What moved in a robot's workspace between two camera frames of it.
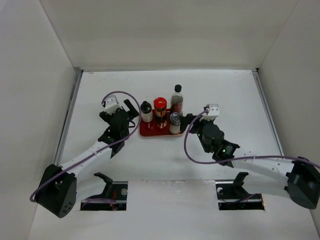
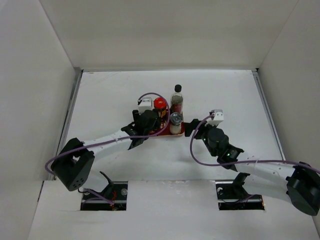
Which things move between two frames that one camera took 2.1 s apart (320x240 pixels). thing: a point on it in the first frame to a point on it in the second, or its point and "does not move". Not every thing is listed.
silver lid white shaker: (175, 120) does not move
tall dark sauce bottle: (177, 100) does not move
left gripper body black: (106, 116) to (155, 127)
